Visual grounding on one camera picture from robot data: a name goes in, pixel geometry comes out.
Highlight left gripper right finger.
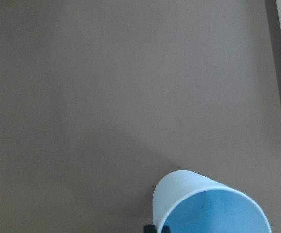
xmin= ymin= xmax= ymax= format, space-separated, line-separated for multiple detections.
xmin=162 ymin=225 xmax=170 ymax=233

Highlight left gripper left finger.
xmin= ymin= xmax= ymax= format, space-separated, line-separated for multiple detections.
xmin=143 ymin=224 xmax=155 ymax=233

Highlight light blue cup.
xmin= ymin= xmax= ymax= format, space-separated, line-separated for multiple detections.
xmin=152 ymin=170 xmax=272 ymax=233

